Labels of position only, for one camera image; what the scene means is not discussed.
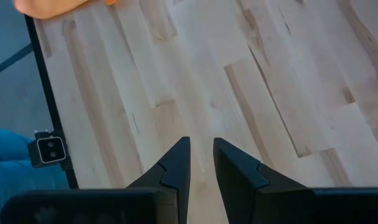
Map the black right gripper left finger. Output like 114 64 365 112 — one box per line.
126 136 191 224

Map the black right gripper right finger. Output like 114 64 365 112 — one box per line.
212 138 314 224

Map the orange microfiber towel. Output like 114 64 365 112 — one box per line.
13 0 120 20

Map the blue fabric object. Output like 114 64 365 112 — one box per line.
0 124 70 224

